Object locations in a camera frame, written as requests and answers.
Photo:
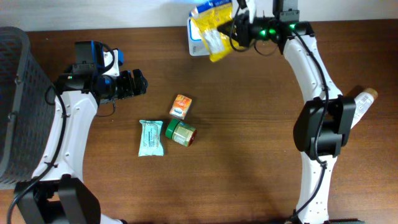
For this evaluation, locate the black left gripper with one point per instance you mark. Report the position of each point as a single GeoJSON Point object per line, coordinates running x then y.
{"type": "Point", "coordinates": [127, 86]}

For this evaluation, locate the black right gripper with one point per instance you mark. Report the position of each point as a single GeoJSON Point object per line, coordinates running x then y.
{"type": "Point", "coordinates": [232, 32]}

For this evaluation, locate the yellow snack bag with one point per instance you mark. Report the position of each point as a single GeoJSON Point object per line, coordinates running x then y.
{"type": "Point", "coordinates": [207, 17]}

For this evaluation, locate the orange small carton box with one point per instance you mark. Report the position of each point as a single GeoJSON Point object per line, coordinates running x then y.
{"type": "Point", "coordinates": [180, 107]}

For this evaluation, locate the teal wipes packet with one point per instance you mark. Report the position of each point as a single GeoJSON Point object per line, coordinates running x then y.
{"type": "Point", "coordinates": [150, 144]}

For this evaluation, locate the green lid jar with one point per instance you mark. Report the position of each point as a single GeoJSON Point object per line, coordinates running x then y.
{"type": "Point", "coordinates": [180, 132]}

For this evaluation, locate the white tube with cork cap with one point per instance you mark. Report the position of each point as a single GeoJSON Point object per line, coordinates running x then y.
{"type": "Point", "coordinates": [363, 102]}

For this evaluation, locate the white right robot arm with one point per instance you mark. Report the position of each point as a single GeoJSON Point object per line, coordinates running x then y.
{"type": "Point", "coordinates": [324, 124]}

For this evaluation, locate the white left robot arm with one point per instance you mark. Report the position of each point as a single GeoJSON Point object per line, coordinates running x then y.
{"type": "Point", "coordinates": [56, 192]}

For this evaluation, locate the white barcode scanner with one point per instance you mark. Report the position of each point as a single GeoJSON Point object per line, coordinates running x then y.
{"type": "Point", "coordinates": [195, 44]}

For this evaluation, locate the dark grey plastic basket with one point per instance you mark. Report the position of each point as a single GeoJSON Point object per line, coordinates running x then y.
{"type": "Point", "coordinates": [26, 119]}

